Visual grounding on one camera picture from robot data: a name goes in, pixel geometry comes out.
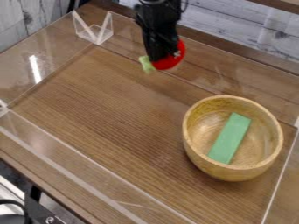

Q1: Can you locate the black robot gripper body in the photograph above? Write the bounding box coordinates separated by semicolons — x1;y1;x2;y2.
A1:
133;0;183;41

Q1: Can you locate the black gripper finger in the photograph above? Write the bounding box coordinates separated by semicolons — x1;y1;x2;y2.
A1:
163;36;181;58
143;28;167;61

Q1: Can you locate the red plush fruit green stem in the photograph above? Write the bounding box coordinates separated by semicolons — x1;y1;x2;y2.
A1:
137;38;187;74

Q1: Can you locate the wooden bowl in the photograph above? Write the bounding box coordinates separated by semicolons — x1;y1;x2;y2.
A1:
181;95;284;182

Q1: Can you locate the green rectangular block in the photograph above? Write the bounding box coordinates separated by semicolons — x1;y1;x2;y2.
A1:
208;113;251;164

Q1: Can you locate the clear acrylic tray wall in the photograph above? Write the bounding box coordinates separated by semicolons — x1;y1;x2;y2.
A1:
0;4;299;224

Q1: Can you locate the black table leg bracket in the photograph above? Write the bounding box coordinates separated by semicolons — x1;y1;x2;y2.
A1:
24;185;67;224

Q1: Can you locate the black cable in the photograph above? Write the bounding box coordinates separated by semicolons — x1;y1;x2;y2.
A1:
0;199;33;224

